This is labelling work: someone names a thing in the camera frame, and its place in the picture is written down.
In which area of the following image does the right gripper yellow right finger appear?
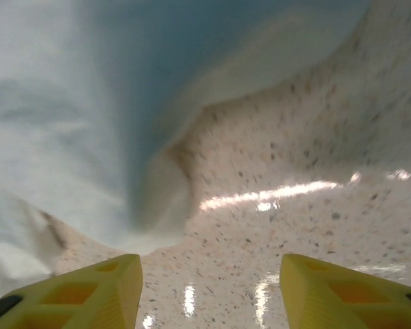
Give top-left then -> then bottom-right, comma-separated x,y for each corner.
280,253 -> 411,329

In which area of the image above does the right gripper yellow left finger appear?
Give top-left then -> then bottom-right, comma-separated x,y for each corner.
0,253 -> 144,329

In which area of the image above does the white t-shirt with black print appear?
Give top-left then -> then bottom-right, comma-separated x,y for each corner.
0,0 -> 376,302

